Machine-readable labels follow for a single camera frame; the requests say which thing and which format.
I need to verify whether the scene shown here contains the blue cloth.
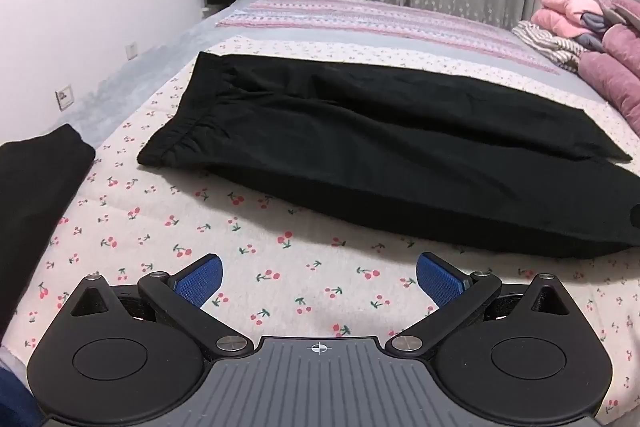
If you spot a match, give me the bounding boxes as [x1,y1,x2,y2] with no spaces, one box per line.
[0,367,32,427]

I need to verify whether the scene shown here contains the grey-blue folded cloth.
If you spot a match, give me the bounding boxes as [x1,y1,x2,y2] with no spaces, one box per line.
[577,12,610,54]

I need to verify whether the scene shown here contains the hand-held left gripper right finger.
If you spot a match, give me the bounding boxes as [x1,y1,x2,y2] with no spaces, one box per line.
[384,252,574,354]

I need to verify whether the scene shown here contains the grey-blue bed cover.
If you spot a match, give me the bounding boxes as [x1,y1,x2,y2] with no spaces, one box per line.
[65,0,586,148]

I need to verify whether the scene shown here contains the pink folded quilt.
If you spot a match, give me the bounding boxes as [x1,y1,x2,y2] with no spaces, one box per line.
[531,0,621,40]

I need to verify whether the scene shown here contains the cherry print bed sheet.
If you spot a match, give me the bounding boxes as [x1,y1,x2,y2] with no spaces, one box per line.
[0,34,640,427]

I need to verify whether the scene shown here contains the striped grey cloth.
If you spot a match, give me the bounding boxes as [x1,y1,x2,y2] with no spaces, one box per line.
[512,21,588,72]

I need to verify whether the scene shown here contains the pink striped blanket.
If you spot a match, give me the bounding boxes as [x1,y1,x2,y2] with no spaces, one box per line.
[215,0,563,75]

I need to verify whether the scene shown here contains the pile of pink folded clothes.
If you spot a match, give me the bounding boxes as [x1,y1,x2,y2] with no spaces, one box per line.
[577,0,640,138]

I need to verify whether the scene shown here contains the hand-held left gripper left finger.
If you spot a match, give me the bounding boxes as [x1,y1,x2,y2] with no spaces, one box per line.
[65,254,257,355]

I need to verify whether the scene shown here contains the black pants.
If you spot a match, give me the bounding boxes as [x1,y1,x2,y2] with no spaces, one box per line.
[137,52,640,260]

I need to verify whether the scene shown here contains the folded black garment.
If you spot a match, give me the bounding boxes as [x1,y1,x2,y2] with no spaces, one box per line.
[0,124,97,333]

